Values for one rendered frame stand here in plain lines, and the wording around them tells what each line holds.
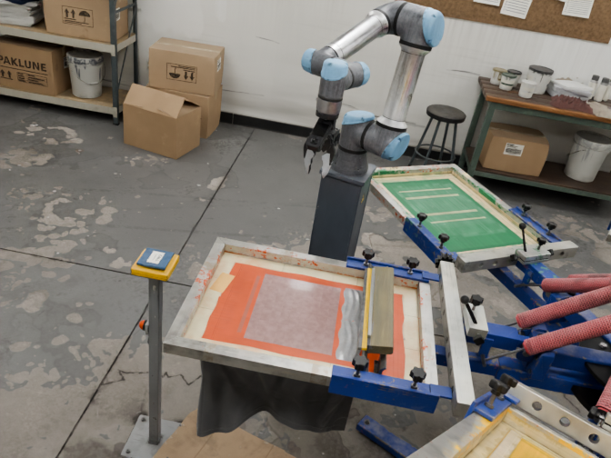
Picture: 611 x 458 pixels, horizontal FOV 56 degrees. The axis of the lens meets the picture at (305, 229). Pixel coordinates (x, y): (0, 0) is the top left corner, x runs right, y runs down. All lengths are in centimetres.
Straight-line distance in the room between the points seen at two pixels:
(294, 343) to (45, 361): 163
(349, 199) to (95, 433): 149
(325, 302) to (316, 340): 19
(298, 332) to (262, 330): 11
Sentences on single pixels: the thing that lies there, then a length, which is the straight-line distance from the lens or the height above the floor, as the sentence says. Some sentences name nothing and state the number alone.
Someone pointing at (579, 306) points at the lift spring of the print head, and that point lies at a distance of 196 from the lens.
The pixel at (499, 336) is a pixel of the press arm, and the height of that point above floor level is 104.
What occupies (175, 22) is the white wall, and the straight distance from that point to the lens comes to 569.
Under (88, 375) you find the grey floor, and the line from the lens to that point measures 301.
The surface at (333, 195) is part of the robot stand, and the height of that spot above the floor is 110.
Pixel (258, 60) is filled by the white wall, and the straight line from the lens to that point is 555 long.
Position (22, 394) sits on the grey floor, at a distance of 299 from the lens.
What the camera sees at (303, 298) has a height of 96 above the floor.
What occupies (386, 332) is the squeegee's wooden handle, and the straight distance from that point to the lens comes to 173.
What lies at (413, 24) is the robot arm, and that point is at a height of 179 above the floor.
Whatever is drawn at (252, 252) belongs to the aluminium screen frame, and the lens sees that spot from 209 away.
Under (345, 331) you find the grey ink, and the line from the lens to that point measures 184.
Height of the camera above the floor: 215
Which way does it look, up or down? 31 degrees down
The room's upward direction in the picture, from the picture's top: 9 degrees clockwise
